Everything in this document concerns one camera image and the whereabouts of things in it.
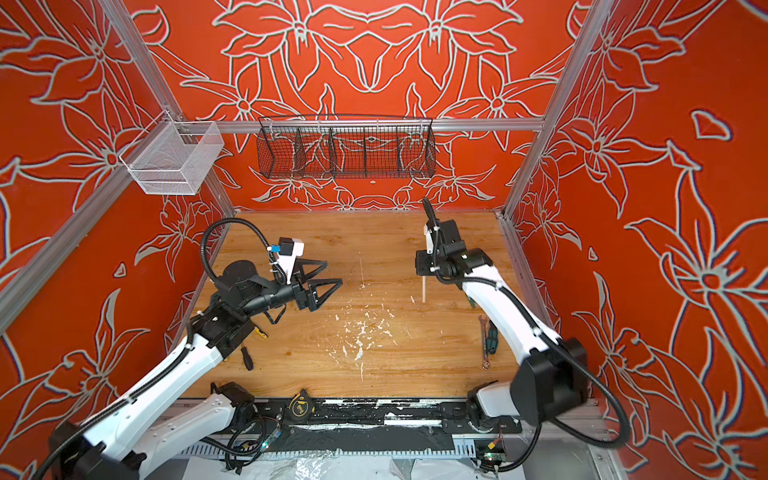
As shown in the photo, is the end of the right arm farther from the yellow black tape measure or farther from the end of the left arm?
the yellow black tape measure

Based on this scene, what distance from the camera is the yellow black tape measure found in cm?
73

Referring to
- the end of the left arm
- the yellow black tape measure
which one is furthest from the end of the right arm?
the yellow black tape measure
